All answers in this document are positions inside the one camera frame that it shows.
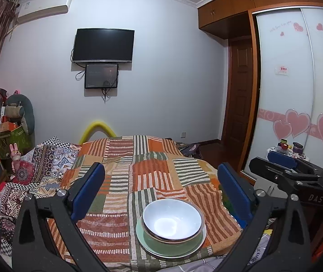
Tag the black wall television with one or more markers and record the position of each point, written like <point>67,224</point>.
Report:
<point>103,45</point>

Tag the brown wooden door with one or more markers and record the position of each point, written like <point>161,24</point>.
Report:
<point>238,100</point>

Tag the grey plush pillow toy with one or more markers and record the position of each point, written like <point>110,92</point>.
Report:
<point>19,108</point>

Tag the pink bunny figurine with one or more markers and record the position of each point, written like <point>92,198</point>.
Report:
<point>15,157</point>

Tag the mint green bowl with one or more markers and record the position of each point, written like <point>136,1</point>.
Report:
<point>169,241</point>

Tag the small black wall monitor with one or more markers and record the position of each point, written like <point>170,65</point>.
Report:
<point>98,76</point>

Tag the mint green plate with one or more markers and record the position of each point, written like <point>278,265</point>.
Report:
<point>163,250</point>

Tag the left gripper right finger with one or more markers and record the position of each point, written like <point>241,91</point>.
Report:
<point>289,246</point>

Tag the blue patterned patchwork quilt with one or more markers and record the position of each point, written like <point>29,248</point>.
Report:
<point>40,173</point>

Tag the white air conditioner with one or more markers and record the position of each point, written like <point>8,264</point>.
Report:
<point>36,9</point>

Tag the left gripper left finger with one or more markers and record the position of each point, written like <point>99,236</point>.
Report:
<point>34,248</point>

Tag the wall power socket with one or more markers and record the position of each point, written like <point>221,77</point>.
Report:
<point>183,134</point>

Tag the green box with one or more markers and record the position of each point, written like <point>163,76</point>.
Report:
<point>18,136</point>

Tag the white spotted bowl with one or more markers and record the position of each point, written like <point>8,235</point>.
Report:
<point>172,218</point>

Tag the striped patchwork blanket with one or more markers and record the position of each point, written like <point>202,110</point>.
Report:
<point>139,170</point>

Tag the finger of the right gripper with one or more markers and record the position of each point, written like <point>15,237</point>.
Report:
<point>287,180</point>
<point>283,158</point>

